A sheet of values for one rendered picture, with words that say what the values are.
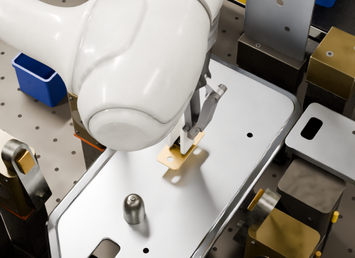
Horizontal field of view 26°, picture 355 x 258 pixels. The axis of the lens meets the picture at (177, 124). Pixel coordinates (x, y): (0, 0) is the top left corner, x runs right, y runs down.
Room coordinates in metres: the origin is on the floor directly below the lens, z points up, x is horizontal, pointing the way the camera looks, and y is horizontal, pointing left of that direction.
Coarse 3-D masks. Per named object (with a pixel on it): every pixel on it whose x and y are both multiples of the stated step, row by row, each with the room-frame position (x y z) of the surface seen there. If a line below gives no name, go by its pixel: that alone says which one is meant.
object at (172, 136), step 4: (180, 120) 0.66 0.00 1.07; (176, 124) 0.65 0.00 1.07; (180, 124) 0.66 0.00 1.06; (176, 128) 0.65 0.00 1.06; (172, 132) 0.64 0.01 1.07; (176, 132) 0.65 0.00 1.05; (168, 136) 0.64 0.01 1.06; (172, 136) 0.64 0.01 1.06; (176, 136) 0.65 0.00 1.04; (168, 140) 0.64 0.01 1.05; (172, 140) 0.64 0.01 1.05; (168, 144) 0.64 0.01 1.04; (172, 144) 0.64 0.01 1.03
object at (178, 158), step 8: (200, 136) 0.66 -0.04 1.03; (176, 144) 0.64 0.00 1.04; (192, 144) 0.65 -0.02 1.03; (160, 152) 0.63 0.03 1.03; (168, 152) 0.63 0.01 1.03; (176, 152) 0.63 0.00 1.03; (160, 160) 0.62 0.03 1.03; (176, 160) 0.62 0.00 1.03; (184, 160) 0.62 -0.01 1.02; (176, 168) 0.61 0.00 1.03
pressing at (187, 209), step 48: (240, 96) 0.76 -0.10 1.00; (288, 96) 0.76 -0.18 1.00; (240, 144) 0.67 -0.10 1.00; (96, 192) 0.58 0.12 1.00; (144, 192) 0.58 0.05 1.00; (192, 192) 0.58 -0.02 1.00; (240, 192) 0.58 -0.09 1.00; (48, 240) 0.50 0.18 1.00; (96, 240) 0.50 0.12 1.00; (144, 240) 0.50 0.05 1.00; (192, 240) 0.50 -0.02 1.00
